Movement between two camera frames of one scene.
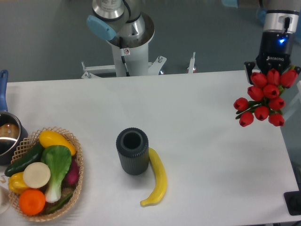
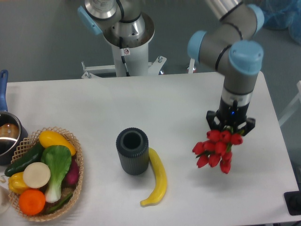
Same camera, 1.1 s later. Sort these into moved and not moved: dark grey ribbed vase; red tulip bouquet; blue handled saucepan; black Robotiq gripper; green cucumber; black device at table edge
Moved: black Robotiq gripper; red tulip bouquet
Not moved: dark grey ribbed vase; black device at table edge; green cucumber; blue handled saucepan
